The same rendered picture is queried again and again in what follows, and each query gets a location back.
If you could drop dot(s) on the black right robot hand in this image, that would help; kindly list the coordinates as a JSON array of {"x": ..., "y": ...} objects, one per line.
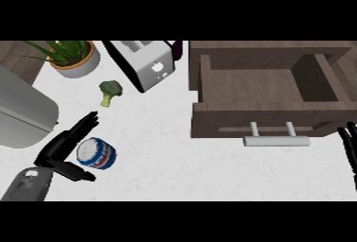
[{"x": 350, "y": 141}]

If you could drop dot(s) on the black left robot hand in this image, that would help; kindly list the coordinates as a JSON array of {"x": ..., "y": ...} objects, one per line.
[{"x": 62, "y": 148}]

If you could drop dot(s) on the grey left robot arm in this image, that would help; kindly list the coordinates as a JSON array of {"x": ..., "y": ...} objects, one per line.
[{"x": 25, "y": 186}]

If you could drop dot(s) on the blue and white can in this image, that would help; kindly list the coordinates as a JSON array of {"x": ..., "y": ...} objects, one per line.
[{"x": 96, "y": 153}]

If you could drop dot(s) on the brown wooden drawer front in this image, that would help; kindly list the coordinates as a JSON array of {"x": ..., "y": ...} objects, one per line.
[{"x": 274, "y": 121}]

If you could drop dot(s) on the brown wooden drawer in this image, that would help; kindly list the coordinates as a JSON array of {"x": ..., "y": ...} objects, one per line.
[
  {"x": 274, "y": 85},
  {"x": 274, "y": 121}
]

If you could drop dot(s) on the grey rounded appliance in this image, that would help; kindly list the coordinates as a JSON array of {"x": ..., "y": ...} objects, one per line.
[{"x": 22, "y": 113}]

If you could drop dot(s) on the green broccoli floret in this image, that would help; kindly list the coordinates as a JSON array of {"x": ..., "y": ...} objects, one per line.
[{"x": 109, "y": 91}]

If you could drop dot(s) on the potted green plant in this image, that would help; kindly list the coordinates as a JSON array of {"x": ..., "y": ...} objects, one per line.
[{"x": 69, "y": 58}]

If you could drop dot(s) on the silver toaster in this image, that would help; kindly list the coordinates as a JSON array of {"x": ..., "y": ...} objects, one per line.
[{"x": 143, "y": 64}]

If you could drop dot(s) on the brown wooden cabinet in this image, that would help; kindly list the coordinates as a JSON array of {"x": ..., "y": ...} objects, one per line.
[{"x": 271, "y": 52}]

